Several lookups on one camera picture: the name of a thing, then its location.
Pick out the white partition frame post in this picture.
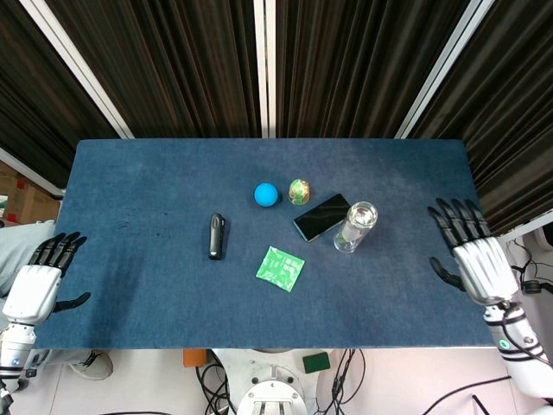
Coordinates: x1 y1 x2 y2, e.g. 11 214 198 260
395 0 496 139
19 0 136 139
253 0 277 139

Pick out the white sneaker shoe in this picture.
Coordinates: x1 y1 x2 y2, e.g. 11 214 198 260
67 348 114 380

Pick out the brown cardboard box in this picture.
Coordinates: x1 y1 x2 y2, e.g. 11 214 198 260
0 162 61 226

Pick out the clear glass bottle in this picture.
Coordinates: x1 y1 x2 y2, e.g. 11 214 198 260
333 201 379 255

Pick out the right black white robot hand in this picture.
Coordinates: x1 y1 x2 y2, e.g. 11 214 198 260
426 197 519 307

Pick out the orange block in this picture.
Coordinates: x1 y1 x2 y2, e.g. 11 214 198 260
182 348 207 368

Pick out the long black floor cable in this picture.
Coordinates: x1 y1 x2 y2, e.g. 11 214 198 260
425 374 514 415

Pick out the black smartphone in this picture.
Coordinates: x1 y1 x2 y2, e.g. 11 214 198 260
293 193 352 242

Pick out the person leg in jeans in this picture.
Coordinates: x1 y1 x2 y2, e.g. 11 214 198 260
0 219 92 368

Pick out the dark green block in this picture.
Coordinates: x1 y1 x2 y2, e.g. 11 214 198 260
302 352 332 375

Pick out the black floor cable bundle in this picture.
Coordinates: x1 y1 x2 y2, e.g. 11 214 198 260
194 349 239 415
330 348 367 415

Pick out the dark brown curtain panel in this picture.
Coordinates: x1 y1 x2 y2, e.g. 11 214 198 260
275 0 476 139
410 0 553 237
0 0 122 185
45 0 263 139

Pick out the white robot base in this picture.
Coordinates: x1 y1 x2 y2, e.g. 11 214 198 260
211 348 334 415

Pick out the black stapler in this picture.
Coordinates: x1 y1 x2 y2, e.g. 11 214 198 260
208 213 229 261

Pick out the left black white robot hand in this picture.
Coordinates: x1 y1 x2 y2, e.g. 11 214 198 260
2 232 92 326

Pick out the blue rubber ball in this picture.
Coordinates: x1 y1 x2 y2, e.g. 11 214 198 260
253 182 283 207

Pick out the green foil sachet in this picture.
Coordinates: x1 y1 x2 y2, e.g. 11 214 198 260
255 246 306 293

